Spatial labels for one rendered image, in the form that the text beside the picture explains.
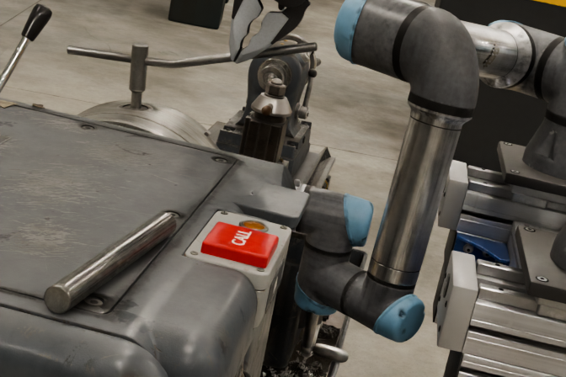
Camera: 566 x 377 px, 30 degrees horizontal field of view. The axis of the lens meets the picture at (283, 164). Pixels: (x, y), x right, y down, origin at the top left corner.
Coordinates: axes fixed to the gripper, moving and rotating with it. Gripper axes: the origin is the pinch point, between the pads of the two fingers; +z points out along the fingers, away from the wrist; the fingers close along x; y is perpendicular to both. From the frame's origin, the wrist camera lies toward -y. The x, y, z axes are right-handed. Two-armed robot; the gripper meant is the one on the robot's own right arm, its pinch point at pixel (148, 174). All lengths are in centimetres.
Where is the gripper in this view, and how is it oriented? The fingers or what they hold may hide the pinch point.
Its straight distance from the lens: 167.0
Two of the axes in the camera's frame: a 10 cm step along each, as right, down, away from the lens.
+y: 1.8, -2.5, 9.5
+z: -9.7, -2.3, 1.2
